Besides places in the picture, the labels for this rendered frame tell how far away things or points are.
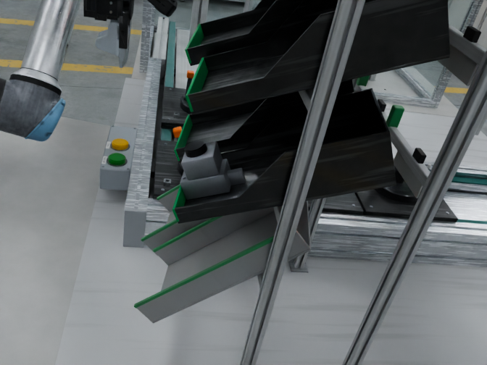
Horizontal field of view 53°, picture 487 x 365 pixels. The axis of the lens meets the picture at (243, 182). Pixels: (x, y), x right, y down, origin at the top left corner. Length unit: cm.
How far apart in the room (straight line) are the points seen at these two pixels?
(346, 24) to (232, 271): 37
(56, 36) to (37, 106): 17
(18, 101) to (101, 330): 56
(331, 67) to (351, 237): 70
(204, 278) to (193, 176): 15
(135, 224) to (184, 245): 24
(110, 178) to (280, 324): 51
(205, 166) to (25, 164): 79
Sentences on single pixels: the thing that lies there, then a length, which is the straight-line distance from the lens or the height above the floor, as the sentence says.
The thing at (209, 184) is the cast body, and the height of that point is 123.
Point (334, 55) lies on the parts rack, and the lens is 49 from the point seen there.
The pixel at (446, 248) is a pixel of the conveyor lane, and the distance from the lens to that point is 127.
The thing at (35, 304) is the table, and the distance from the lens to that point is 100.
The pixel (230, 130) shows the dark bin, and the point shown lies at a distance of 81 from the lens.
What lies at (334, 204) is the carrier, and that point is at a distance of 116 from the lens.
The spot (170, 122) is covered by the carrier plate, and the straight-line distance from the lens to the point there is 136.
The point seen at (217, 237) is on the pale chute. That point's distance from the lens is 81.
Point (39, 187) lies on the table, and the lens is 127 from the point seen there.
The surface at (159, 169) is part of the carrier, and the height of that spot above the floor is 97.
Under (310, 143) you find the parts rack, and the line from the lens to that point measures 53.
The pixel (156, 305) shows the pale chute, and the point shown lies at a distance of 76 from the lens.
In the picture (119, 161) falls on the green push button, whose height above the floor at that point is 97.
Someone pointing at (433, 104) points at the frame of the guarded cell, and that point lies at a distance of 224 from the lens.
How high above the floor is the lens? 160
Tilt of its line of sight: 33 degrees down
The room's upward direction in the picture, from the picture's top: 12 degrees clockwise
